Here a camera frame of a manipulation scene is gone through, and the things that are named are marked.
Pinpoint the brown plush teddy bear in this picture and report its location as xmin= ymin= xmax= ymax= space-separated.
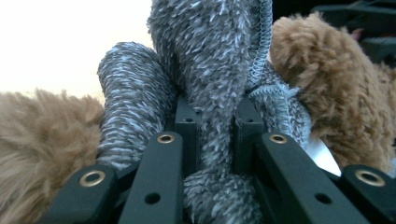
xmin=0 ymin=10 xmax=396 ymax=224

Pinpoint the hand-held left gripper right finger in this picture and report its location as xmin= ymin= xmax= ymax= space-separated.
xmin=233 ymin=95 xmax=266 ymax=175

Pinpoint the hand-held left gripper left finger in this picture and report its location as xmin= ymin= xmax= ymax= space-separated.
xmin=173 ymin=94 xmax=201 ymax=177

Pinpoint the grey fleece doll garment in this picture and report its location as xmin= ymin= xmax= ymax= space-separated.
xmin=96 ymin=0 xmax=313 ymax=224

